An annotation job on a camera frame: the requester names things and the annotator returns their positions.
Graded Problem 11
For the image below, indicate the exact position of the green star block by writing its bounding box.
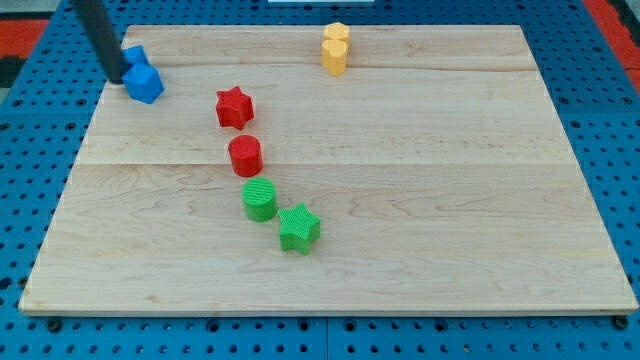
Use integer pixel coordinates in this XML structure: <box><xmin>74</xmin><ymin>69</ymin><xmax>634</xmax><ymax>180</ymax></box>
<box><xmin>277</xmin><ymin>203</ymin><xmax>321</xmax><ymax>255</ymax></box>

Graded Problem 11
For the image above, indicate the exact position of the red star block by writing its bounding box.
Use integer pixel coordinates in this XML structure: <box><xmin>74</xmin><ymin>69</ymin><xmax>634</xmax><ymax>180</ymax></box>
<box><xmin>215</xmin><ymin>86</ymin><xmax>254</xmax><ymax>130</ymax></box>

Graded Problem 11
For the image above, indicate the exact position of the blue block behind cube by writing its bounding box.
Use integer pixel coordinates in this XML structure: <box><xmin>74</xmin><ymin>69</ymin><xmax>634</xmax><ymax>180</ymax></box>
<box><xmin>123</xmin><ymin>45</ymin><xmax>149</xmax><ymax>66</ymax></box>

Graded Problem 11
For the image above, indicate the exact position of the green cylinder block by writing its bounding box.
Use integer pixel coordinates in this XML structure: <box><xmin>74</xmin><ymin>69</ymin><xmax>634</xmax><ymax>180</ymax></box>
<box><xmin>241</xmin><ymin>177</ymin><xmax>277</xmax><ymax>222</ymax></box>

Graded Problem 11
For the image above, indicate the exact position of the red cylinder block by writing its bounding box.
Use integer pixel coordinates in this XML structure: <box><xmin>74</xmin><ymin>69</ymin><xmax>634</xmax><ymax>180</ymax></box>
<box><xmin>228</xmin><ymin>135</ymin><xmax>264</xmax><ymax>177</ymax></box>

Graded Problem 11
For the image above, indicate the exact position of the light wooden board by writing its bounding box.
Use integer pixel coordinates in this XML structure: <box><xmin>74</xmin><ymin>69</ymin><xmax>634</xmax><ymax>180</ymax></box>
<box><xmin>19</xmin><ymin>25</ymin><xmax>638</xmax><ymax>317</ymax></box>

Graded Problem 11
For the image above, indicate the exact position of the yellow heart block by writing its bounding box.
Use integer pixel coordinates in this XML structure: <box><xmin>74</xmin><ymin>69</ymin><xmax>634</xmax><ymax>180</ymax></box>
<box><xmin>321</xmin><ymin>39</ymin><xmax>349</xmax><ymax>77</ymax></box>

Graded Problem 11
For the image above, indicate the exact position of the yellow hexagon block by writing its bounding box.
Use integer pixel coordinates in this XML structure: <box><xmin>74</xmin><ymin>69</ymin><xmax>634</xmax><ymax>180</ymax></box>
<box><xmin>324</xmin><ymin>22</ymin><xmax>350</xmax><ymax>43</ymax></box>

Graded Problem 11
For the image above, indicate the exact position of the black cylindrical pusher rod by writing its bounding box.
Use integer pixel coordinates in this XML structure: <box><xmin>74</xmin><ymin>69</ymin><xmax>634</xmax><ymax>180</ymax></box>
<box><xmin>71</xmin><ymin>0</ymin><xmax>129</xmax><ymax>84</ymax></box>

